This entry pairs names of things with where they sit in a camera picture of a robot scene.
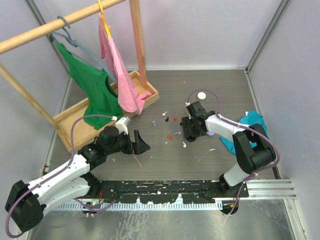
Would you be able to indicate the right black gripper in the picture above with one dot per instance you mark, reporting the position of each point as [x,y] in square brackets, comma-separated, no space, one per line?
[186,122]

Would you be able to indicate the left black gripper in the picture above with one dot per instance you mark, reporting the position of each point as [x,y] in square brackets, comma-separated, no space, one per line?
[137,147]

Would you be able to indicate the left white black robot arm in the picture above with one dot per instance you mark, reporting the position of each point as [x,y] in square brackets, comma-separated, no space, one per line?
[28,203]

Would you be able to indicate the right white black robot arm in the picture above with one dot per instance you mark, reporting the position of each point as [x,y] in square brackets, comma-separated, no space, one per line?
[253,149]

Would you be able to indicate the white round charging case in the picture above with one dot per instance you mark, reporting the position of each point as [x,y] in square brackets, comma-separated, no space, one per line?
[201,95]

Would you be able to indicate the pink cloth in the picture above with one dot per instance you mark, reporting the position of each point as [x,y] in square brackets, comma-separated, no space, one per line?
[129,99]

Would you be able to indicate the green shirt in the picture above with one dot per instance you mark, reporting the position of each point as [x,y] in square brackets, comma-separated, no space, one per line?
[95,84]

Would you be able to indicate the teal cloth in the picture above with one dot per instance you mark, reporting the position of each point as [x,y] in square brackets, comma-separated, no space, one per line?
[251,117]

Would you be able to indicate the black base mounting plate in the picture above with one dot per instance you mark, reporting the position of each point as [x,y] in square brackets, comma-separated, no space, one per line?
[165,191]

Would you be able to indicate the blue-grey hanger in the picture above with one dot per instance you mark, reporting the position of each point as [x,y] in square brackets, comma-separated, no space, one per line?
[75,44]

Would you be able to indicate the yellow hanger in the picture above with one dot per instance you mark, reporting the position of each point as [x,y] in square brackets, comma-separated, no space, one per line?
[102,17]

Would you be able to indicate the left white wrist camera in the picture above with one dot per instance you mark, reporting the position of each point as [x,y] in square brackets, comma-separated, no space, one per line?
[122,125]

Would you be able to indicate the white slotted cable duct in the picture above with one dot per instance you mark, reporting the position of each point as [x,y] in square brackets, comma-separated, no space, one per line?
[178,205]

